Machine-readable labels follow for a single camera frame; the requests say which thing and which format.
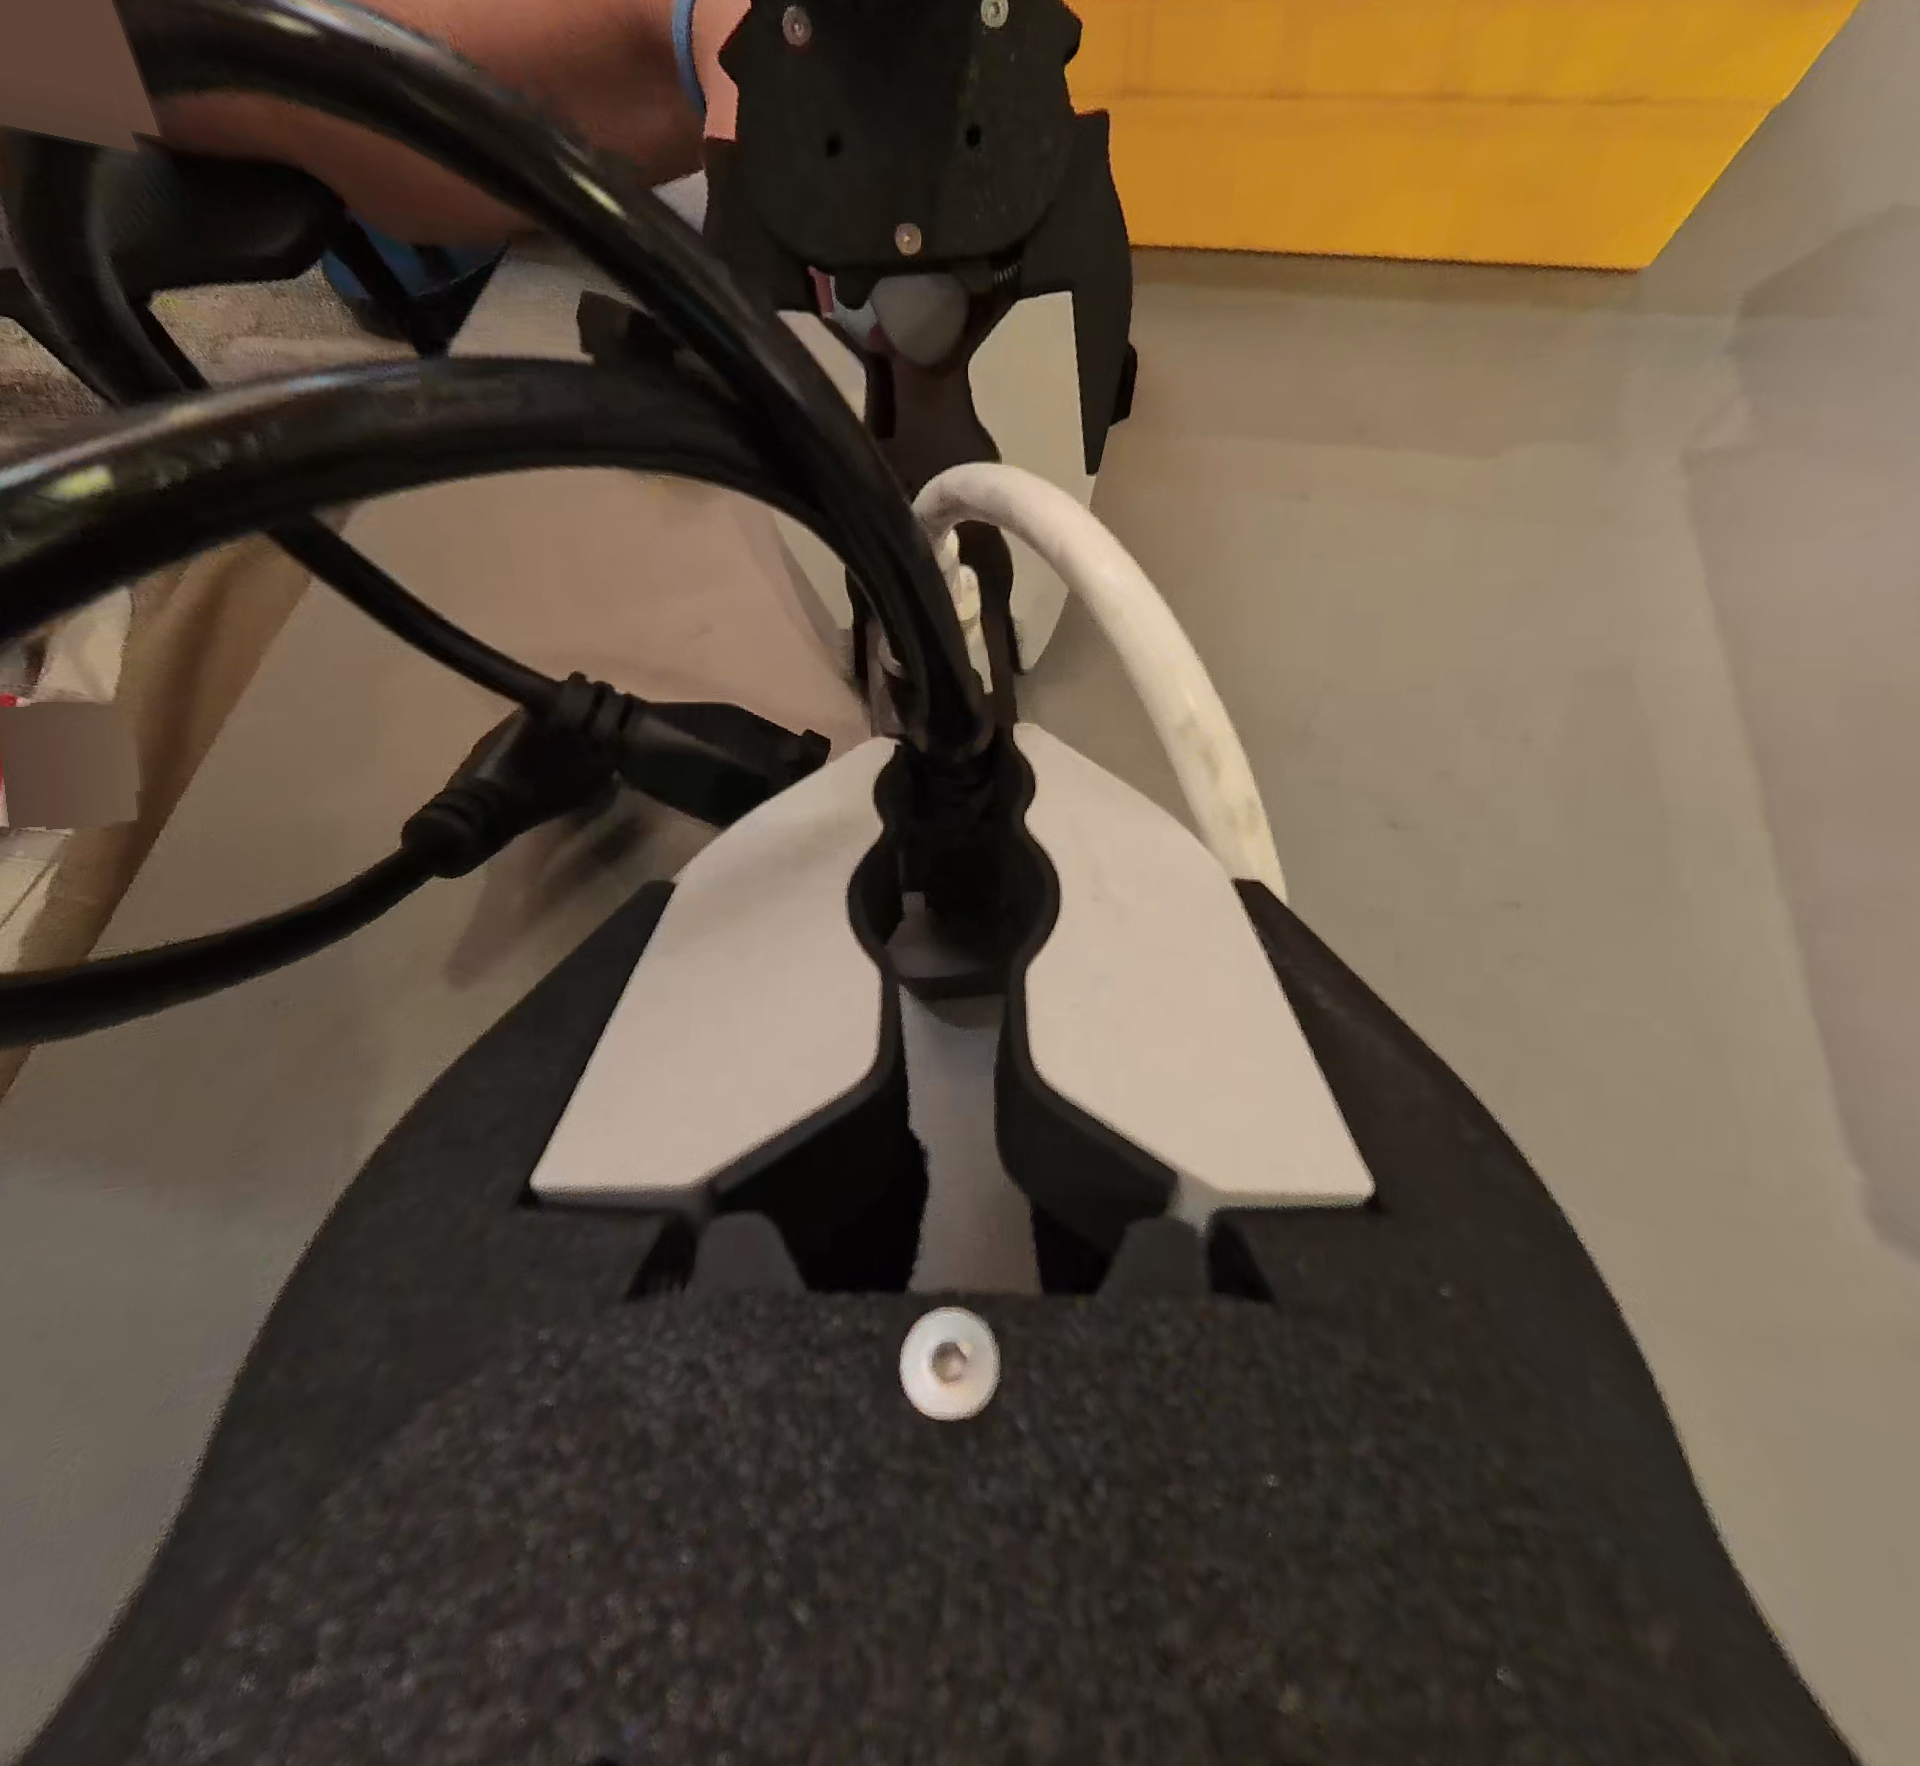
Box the black chair armrest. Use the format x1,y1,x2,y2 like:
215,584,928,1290
0,130,354,298

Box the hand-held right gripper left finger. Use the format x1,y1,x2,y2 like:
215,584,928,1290
528,740,910,1297

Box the black power strip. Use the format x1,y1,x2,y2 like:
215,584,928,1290
577,289,1029,749

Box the blue round stool base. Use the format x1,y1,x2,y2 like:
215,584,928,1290
321,215,512,359

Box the black extension cord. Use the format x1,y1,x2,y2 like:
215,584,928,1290
0,357,963,1049
82,0,1039,1004

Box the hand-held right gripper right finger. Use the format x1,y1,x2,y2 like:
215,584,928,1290
990,729,1376,1297

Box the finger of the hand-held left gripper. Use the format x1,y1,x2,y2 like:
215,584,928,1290
773,307,901,689
961,291,1107,676

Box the person's left forearm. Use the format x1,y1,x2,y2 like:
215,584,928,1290
89,0,752,245

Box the white extension cord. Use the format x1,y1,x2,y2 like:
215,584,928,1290
907,462,1292,906

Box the yellow plastic bin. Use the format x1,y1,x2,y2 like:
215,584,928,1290
990,0,1920,274

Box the person's beige pants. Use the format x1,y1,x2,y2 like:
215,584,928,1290
0,551,317,1093

